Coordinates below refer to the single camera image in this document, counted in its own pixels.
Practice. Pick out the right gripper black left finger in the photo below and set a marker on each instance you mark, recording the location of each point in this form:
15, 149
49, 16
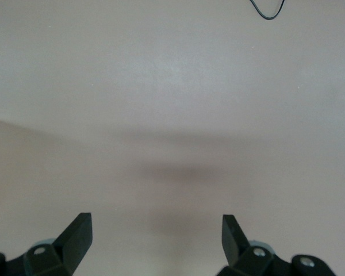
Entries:
74, 241

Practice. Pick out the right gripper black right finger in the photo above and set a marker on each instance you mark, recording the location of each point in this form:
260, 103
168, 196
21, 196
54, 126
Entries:
235, 244

